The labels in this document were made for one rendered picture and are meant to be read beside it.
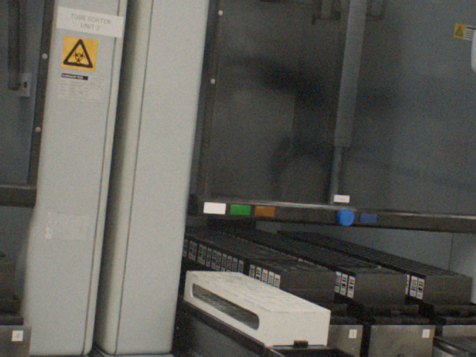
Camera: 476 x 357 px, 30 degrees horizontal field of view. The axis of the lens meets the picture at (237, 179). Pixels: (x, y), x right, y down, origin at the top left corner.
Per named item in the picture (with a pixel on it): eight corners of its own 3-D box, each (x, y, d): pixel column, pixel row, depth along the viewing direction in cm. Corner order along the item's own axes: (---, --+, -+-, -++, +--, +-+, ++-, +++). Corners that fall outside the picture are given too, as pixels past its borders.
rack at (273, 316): (180, 307, 150) (185, 270, 150) (234, 307, 155) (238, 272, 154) (266, 355, 124) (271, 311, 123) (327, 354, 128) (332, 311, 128)
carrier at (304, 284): (327, 304, 158) (331, 270, 158) (333, 307, 156) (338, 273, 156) (270, 304, 153) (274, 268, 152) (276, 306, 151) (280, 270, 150)
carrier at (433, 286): (463, 306, 172) (467, 275, 172) (470, 308, 170) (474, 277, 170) (414, 305, 167) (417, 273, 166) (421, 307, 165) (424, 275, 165)
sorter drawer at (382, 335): (197, 285, 212) (202, 247, 211) (249, 286, 218) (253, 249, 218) (381, 375, 147) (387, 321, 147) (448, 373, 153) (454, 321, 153)
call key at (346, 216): (335, 224, 153) (336, 207, 153) (349, 225, 155) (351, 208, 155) (338, 225, 152) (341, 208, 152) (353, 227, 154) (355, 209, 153)
